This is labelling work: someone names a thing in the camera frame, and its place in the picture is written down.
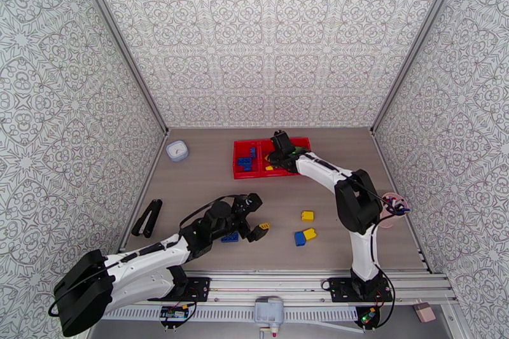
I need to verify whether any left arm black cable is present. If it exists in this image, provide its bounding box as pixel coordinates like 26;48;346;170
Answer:
48;193;241;329

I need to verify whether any white plastic device box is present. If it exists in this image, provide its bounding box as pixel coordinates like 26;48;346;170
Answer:
254;296;286;329

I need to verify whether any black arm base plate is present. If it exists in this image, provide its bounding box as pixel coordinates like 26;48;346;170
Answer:
330;276;394;304
146;276;212;303

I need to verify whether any aluminium frame post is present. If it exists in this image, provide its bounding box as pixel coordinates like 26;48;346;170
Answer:
68;0;171;135
370;0;466;135

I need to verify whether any aluminium side rail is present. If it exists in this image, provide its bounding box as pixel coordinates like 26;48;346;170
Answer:
370;132;435;274
117;132;171;257

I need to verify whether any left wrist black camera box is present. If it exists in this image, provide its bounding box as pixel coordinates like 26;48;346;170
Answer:
234;192;263;212

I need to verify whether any pink power adapter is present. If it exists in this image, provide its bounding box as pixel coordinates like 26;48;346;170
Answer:
413;300;433;324

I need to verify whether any white square lidded container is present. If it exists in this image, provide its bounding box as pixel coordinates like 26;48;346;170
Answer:
166;140;190;162

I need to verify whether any white slotted cable duct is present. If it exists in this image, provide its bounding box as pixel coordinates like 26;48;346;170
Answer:
95;305;359;324

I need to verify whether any small circuit board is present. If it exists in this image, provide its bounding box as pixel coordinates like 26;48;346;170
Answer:
160;305;188;329
354;305;381;330

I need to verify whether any long aluminium frame rail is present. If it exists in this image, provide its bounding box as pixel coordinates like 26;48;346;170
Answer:
84;269;457;304

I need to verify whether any black folding tool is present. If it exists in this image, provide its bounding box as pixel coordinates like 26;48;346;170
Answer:
131;198;163;239

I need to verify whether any pink metal bucket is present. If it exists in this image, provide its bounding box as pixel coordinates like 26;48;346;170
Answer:
375;191;411;230

